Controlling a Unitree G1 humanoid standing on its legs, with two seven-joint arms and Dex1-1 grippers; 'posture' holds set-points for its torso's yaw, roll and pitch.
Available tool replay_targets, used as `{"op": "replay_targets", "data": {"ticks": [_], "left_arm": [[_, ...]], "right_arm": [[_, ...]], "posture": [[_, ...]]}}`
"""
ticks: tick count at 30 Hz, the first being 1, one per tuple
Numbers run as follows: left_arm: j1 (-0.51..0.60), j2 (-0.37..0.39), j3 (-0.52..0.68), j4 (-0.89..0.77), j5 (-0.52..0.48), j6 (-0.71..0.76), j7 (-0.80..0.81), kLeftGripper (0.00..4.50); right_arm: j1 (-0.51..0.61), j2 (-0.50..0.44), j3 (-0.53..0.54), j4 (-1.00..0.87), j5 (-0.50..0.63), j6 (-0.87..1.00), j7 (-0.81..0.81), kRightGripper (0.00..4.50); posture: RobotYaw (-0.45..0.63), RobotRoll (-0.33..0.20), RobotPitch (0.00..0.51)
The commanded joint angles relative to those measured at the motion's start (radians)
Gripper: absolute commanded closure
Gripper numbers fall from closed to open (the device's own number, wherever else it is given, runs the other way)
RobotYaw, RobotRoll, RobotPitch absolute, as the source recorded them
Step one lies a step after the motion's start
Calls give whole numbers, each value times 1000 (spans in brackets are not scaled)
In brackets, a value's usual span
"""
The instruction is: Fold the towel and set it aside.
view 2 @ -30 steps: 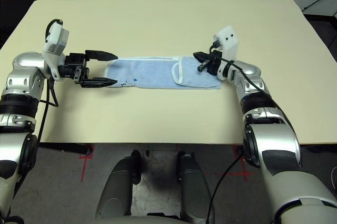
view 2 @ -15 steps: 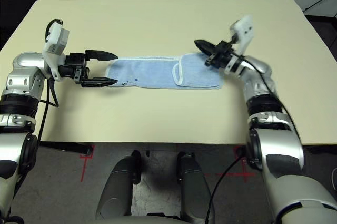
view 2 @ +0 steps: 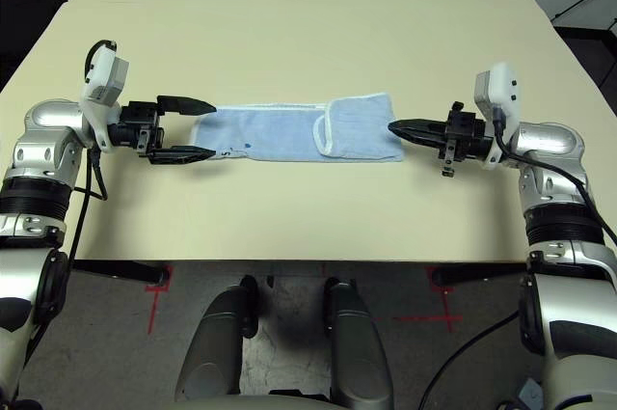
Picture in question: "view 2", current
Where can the light blue terry towel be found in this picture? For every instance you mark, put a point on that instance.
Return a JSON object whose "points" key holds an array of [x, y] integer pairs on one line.
{"points": [[289, 135]]}

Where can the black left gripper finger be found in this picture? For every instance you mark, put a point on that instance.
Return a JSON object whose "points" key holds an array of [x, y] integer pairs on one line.
{"points": [[180, 155], [185, 105]]}

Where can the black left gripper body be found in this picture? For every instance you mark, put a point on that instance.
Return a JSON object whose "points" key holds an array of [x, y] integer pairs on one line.
{"points": [[137, 128]]}

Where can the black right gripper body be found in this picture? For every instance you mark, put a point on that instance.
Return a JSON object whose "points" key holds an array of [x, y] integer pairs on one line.
{"points": [[465, 132]]}

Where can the black table foot bar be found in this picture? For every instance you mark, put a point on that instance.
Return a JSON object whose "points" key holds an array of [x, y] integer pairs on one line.
{"points": [[482, 276], [130, 271]]}

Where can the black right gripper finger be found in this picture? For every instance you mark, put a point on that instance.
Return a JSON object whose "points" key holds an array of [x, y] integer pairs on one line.
{"points": [[419, 138], [419, 126]]}

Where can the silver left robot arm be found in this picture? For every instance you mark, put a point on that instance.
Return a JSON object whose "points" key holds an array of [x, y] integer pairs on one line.
{"points": [[34, 178]]}

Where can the black foam floor mat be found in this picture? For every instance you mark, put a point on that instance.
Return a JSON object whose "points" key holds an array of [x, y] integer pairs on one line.
{"points": [[24, 29]]}

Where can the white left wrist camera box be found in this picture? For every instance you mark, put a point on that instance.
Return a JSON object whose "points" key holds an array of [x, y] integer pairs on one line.
{"points": [[103, 77]]}

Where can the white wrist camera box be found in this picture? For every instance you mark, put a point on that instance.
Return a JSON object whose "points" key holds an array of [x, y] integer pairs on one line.
{"points": [[103, 77], [501, 87]]}

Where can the blue paper label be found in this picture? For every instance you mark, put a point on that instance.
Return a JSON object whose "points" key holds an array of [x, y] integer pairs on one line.
{"points": [[530, 390]]}

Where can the grey robot waist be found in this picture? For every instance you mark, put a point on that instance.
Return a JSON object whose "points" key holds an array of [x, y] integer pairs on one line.
{"points": [[275, 402]]}

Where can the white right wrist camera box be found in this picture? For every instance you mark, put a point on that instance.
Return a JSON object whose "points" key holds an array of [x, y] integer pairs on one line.
{"points": [[501, 87]]}

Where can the dark cabinet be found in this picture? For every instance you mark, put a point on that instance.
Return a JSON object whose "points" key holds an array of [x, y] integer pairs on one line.
{"points": [[590, 62]]}

